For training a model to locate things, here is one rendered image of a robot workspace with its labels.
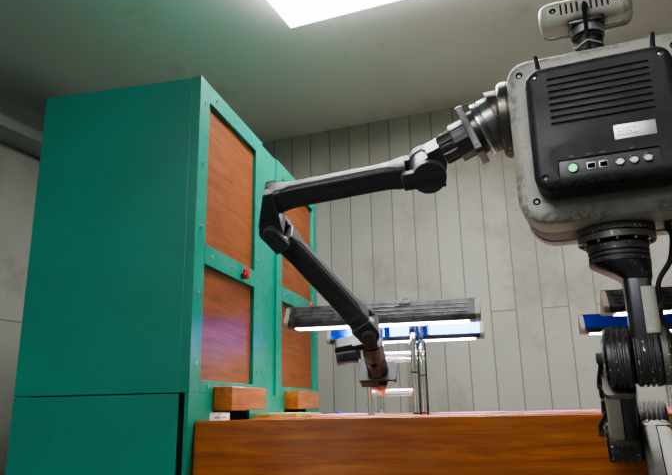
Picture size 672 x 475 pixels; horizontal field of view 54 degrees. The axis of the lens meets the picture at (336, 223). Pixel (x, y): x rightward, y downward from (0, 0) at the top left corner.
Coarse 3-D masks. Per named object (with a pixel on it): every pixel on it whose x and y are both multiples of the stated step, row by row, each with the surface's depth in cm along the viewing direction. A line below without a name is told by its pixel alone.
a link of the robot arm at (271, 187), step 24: (360, 168) 149; (384, 168) 147; (408, 168) 150; (432, 168) 142; (264, 192) 149; (288, 192) 148; (312, 192) 148; (336, 192) 148; (360, 192) 148; (432, 192) 145; (264, 216) 150
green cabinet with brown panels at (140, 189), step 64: (64, 128) 210; (128, 128) 204; (192, 128) 199; (64, 192) 204; (128, 192) 198; (192, 192) 193; (256, 192) 244; (64, 256) 198; (128, 256) 192; (192, 256) 187; (256, 256) 238; (64, 320) 192; (128, 320) 187; (192, 320) 183; (256, 320) 233; (64, 384) 186; (128, 384) 182; (192, 384) 180; (256, 384) 227
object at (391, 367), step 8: (384, 360) 173; (360, 368) 180; (368, 368) 174; (376, 368) 173; (384, 368) 174; (392, 368) 177; (360, 376) 177; (368, 376) 177; (376, 376) 175; (384, 376) 175; (392, 376) 175
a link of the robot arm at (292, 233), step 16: (288, 224) 159; (272, 240) 151; (288, 240) 153; (288, 256) 156; (304, 256) 157; (304, 272) 159; (320, 272) 159; (320, 288) 161; (336, 288) 161; (336, 304) 163; (352, 304) 163; (352, 320) 165; (368, 320) 165
